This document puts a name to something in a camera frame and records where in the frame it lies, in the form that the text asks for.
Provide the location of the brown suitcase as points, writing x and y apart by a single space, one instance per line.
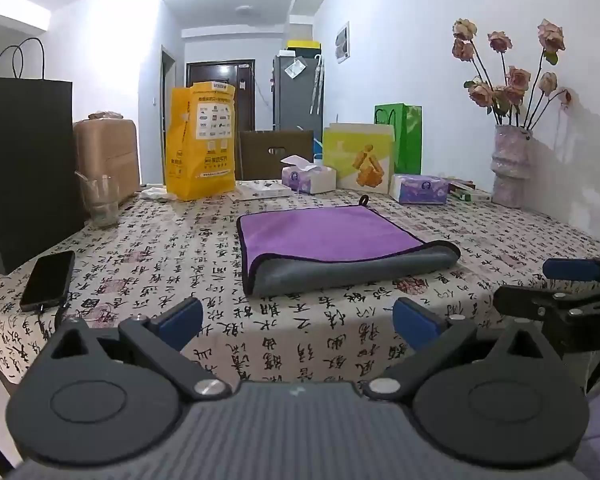
111 155

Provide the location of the hanging folded umbrella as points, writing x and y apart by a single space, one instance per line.
317 85

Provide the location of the calligraphy printed tablecloth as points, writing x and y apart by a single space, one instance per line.
180 240

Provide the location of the paper on refrigerator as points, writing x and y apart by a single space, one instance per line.
295 67

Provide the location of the clear drinking glass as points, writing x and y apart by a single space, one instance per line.
100 207

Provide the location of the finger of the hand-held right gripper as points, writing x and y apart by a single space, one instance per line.
525 300
562 268

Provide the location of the open purple tissue box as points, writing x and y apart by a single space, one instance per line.
312 180

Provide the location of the dark side door frame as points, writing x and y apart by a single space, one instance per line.
167 85

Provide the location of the flat white box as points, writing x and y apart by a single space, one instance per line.
262 190

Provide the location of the yellow box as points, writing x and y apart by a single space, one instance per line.
304 47

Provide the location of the black paper bag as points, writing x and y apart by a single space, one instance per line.
25 160

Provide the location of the grey refrigerator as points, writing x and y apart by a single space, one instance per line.
292 105

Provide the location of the pale textured vase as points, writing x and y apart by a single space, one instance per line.
512 170

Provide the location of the small stacked boxes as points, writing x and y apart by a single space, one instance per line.
469 193

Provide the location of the purple and grey towel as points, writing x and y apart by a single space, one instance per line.
325 240

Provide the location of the white crumpled plastic bag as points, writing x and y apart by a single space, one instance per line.
157 193

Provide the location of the yellow-green gift bag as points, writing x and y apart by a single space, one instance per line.
360 157

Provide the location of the dark wooden door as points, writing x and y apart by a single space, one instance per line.
205 72

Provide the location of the sealed purple tissue pack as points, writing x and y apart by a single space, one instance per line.
420 190

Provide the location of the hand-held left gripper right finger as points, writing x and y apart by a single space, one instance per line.
414 322

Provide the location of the wall poster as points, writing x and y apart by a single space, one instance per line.
342 41

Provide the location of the black smartphone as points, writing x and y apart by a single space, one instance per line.
47 280

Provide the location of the yellow printed bag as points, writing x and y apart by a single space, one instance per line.
200 155

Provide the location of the green gift bag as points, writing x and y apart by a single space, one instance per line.
411 140

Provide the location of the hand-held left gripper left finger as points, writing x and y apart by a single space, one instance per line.
182 319

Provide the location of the dried pink roses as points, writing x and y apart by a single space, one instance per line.
517 79

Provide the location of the round ceiling lamp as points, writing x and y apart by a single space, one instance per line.
244 9

